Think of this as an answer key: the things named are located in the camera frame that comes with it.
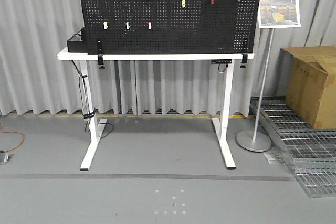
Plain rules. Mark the desk height control panel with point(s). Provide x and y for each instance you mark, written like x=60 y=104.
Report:
x=223 y=61

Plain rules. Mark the white standing desk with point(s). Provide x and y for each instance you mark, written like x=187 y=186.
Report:
x=97 y=127

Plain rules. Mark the left black table clamp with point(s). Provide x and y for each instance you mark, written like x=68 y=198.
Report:
x=100 y=54

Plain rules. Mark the black table clamp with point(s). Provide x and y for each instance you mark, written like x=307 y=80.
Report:
x=100 y=54
x=245 y=56

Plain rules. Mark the right black table clamp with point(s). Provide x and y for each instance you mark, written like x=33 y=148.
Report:
x=245 y=56

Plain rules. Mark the black perforated pegboard panel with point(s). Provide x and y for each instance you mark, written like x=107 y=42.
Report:
x=200 y=27

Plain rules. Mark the black box on desk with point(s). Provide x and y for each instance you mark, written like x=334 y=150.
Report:
x=78 y=42

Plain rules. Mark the silver sign stand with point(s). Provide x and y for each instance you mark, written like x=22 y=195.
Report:
x=272 y=14

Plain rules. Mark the brown cardboard box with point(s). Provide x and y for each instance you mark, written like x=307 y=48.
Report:
x=311 y=88

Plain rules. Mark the metal floor grating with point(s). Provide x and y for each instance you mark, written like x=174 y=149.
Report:
x=309 y=153

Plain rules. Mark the grey pleated curtain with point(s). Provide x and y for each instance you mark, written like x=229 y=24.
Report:
x=33 y=79

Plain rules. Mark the grey floor socket box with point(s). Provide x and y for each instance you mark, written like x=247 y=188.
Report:
x=5 y=157

